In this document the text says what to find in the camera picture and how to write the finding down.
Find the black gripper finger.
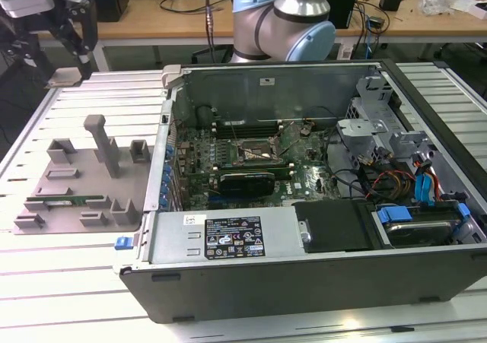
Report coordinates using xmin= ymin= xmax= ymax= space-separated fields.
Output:
xmin=47 ymin=17 xmax=84 ymax=59
xmin=62 ymin=0 xmax=99 ymax=75

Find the silver CPU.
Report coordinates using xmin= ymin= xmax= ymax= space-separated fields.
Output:
xmin=46 ymin=67 xmax=85 ymax=90

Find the metal socket cover frame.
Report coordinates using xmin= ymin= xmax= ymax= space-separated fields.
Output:
xmin=269 ymin=123 xmax=294 ymax=158

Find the CPU socket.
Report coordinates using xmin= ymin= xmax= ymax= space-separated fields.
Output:
xmin=237 ymin=139 xmax=269 ymax=164

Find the wooden desk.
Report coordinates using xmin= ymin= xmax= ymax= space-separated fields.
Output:
xmin=37 ymin=0 xmax=487 ymax=74

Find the grey parts rack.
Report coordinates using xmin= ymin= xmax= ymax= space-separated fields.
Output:
xmin=13 ymin=114 xmax=155 ymax=237

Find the green RAM stick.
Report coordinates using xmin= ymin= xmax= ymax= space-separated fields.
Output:
xmin=26 ymin=195 xmax=106 ymax=208

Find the black graphics card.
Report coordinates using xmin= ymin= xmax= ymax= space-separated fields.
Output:
xmin=218 ymin=171 xmax=275 ymax=198

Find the silver power supply with label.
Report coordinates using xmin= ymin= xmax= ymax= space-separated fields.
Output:
xmin=148 ymin=210 xmax=305 ymax=265

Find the black upright box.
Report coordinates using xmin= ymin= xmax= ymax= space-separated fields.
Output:
xmin=326 ymin=0 xmax=359 ymax=30

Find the green motherboard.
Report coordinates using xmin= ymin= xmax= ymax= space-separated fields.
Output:
xmin=173 ymin=120 xmax=343 ymax=211

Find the black disk bay cover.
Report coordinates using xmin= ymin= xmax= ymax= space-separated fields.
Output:
xmin=294 ymin=200 xmax=377 ymax=253

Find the open black PC case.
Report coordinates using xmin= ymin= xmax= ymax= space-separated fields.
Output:
xmin=118 ymin=58 xmax=487 ymax=325

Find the clear plastic wrap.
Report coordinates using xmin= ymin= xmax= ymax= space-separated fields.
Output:
xmin=421 ymin=0 xmax=457 ymax=17

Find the hard disk in blue carrier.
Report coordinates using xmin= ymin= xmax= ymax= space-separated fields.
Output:
xmin=374 ymin=202 xmax=473 ymax=249

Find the small white box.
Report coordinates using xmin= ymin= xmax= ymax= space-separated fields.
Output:
xmin=467 ymin=0 xmax=487 ymax=20

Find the blue flat data wire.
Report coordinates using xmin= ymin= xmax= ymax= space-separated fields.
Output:
xmin=413 ymin=160 xmax=438 ymax=207

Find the orange data wire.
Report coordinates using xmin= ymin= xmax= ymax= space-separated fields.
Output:
xmin=428 ymin=167 xmax=444 ymax=205

